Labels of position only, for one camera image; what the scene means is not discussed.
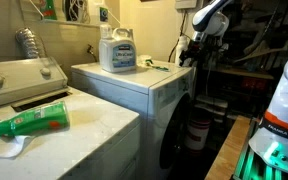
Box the wooden storage shelf board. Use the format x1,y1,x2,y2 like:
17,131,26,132
213,64,275,81

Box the crumpled white plastic wrap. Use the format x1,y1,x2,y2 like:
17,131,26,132
137,54,153,68

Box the stacked white tubs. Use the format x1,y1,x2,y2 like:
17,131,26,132
194,94,230,118

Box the wall water valve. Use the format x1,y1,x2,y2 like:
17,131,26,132
86,44,98,63

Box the black wall cable bundle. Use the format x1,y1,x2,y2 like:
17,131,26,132
168,9,188,64

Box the white wall shelf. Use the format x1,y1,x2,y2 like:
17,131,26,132
39,18,102,28

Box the large white detergent jug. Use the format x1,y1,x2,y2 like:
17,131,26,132
98,23,138,74

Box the red and white bucket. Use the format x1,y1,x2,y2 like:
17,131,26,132
184,116,212,153

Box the green and white scrub brush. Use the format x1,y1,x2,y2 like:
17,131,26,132
145,59,170,72

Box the silver flexible duct hose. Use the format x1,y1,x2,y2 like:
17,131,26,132
15,27,47,60

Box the small labelled white box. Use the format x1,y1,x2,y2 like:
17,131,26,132
99,6,110,24

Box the white coiled cables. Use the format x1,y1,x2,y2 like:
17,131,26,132
63,0,91,24

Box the green bottle lying down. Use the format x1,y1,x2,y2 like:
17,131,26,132
0,100,71,138

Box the white wall panel box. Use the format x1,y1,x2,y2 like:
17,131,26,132
174,0,198,10

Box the wooden table board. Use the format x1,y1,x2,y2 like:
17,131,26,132
204,115,252,180

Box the white cloth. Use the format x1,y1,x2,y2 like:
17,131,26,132
0,134,36,159

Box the white front-load washing machine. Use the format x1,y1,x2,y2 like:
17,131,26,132
71,59,198,180

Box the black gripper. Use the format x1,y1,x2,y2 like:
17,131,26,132
179,33,205,68

